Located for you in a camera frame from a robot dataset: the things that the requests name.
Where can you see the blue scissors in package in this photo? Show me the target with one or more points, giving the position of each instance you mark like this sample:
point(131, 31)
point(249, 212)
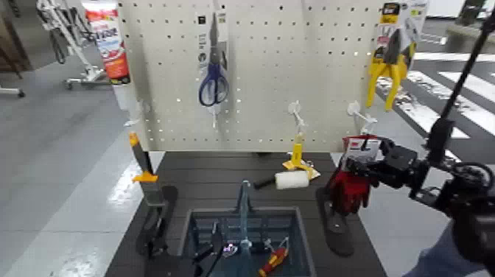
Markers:
point(212, 77)

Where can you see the black oval pegboard foot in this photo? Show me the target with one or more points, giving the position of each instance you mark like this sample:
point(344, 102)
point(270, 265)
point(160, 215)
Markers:
point(171, 193)
point(336, 236)

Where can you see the brown wooden cabinet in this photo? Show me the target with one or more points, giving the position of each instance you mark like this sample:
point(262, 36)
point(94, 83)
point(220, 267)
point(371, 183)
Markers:
point(11, 34)

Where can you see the red white sealant tube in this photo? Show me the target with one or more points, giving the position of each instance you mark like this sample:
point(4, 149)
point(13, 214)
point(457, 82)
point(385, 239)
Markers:
point(110, 46)

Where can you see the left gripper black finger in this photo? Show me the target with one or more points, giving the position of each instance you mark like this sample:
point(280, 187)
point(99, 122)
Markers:
point(215, 238)
point(151, 241)

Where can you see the small shiny metal item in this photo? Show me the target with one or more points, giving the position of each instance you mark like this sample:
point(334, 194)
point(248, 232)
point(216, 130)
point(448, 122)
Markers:
point(230, 250)

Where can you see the white stand leg with wheel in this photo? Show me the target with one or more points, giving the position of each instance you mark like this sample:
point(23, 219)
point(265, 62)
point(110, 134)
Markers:
point(11, 91)

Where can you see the red yellow screwdriver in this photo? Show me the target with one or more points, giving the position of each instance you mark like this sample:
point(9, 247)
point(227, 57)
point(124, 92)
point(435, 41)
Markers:
point(275, 260)

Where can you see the orange black bar clamp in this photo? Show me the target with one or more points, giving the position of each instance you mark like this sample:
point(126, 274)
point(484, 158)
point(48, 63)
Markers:
point(146, 178)

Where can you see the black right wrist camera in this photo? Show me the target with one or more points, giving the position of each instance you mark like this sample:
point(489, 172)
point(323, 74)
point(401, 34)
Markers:
point(440, 139)

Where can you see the yellow pliers in package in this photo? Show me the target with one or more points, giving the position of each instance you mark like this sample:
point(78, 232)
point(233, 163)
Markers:
point(388, 69)

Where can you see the white pegboard hook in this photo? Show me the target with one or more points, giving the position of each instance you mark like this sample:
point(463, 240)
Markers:
point(214, 110)
point(137, 110)
point(294, 108)
point(354, 109)

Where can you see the red gloves with card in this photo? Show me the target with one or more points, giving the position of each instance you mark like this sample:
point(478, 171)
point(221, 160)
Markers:
point(348, 193)

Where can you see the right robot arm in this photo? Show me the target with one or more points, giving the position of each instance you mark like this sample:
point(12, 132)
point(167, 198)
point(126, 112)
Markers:
point(472, 228)

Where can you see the blue grey plastic crate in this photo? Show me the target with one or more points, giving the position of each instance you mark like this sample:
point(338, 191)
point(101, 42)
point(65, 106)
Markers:
point(270, 212)

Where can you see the black tripod pole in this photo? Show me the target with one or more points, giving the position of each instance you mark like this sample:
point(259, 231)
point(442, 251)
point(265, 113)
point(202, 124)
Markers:
point(464, 73)

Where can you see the white paint roller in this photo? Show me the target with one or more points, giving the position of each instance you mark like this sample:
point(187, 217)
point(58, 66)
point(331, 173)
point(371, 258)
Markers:
point(292, 180)

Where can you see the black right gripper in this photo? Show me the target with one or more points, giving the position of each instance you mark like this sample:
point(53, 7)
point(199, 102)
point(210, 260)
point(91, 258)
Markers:
point(398, 166)

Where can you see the grey background block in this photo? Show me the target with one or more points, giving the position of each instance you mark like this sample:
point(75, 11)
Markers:
point(468, 38)

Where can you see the white wheeled stand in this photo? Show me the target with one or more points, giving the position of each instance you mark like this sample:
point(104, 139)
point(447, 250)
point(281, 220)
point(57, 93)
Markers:
point(91, 73)

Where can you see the beige metal pegboard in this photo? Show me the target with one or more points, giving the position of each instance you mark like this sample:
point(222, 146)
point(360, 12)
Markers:
point(270, 58)

